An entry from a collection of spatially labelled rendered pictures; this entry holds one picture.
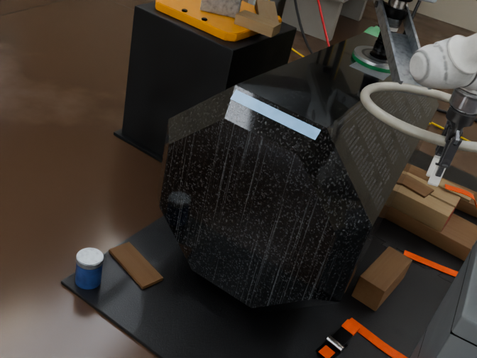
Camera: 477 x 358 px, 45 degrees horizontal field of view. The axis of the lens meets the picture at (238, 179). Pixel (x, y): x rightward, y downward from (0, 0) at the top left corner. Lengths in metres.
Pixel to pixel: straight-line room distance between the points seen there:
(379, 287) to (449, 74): 1.21
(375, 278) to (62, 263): 1.29
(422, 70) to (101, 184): 1.81
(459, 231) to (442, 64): 1.74
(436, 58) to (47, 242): 1.71
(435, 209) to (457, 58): 1.60
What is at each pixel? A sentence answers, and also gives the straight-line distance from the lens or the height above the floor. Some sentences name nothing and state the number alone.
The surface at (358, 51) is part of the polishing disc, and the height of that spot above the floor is 0.90.
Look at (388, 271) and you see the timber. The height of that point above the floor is 0.14.
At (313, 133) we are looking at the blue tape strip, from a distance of 1.83.
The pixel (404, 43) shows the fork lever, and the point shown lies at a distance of 2.36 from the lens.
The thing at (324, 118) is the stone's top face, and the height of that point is 0.87.
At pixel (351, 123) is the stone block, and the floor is 0.84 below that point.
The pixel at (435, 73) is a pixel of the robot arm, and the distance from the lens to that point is 1.46.
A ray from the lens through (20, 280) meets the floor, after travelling 2.36.
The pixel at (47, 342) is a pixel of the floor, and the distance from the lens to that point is 2.16.
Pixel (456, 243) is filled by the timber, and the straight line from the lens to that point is 3.03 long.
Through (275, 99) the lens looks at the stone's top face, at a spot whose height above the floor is 0.87.
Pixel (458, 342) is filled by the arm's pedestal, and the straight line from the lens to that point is 1.49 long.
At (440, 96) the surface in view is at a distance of 2.14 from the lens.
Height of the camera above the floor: 1.67
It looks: 33 degrees down
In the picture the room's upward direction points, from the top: 14 degrees clockwise
